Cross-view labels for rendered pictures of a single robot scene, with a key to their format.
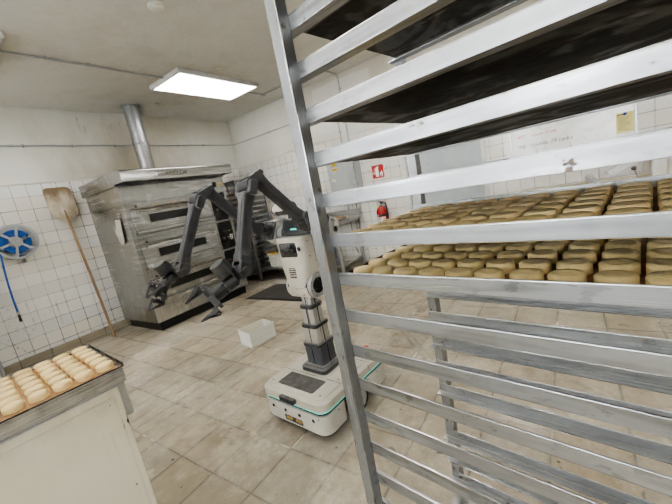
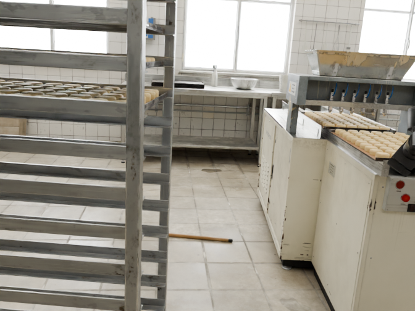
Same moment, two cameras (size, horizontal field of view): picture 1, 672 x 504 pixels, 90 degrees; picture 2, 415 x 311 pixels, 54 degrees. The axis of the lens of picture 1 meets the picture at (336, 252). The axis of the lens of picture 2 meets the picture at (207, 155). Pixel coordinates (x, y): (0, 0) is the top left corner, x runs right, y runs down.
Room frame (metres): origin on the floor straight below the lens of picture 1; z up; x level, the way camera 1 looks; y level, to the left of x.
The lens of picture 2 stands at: (1.76, -0.72, 1.26)
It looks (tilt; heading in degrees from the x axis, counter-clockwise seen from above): 14 degrees down; 138
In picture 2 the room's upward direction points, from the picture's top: 3 degrees clockwise
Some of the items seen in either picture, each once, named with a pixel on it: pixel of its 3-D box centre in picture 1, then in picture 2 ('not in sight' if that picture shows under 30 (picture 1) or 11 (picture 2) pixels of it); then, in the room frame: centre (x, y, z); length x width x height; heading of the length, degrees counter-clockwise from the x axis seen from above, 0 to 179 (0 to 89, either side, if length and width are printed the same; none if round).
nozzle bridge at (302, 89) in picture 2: not in sight; (351, 107); (0.54, 1.51, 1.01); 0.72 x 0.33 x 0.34; 48
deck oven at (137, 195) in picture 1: (178, 243); not in sight; (4.91, 2.24, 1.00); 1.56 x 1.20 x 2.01; 144
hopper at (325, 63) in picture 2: not in sight; (357, 65); (0.54, 1.51, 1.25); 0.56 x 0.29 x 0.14; 48
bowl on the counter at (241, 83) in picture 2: not in sight; (244, 84); (-1.67, 2.91, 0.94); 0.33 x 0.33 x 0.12
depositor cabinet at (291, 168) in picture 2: not in sight; (318, 178); (0.18, 1.82, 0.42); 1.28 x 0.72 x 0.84; 138
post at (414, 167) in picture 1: (431, 286); (134, 193); (1.07, -0.29, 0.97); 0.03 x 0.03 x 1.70; 46
